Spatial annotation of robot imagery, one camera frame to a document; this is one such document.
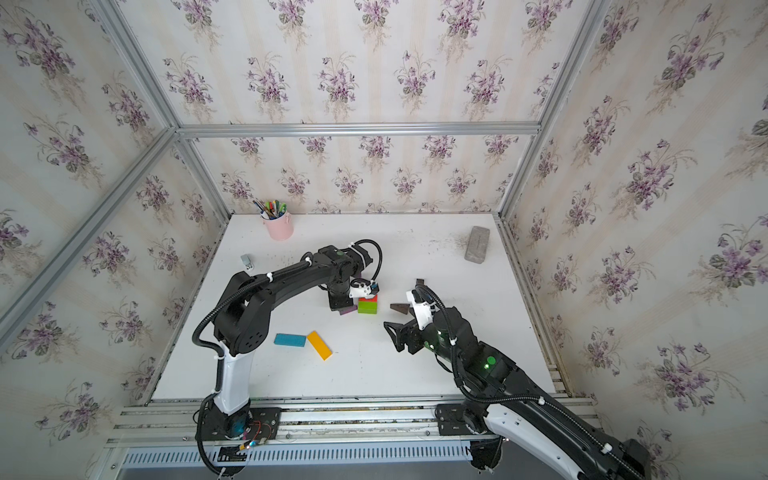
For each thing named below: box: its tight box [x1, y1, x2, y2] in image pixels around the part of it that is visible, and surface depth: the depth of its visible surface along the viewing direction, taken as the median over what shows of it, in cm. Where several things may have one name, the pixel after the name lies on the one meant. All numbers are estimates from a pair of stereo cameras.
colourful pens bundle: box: [252, 200, 287, 219], surface depth 110 cm
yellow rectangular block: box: [307, 330, 333, 361], surface depth 88 cm
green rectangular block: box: [357, 301, 379, 314], surface depth 95 cm
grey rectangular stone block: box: [464, 226, 490, 264], surface depth 110 cm
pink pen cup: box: [262, 212, 294, 241], surface depth 111 cm
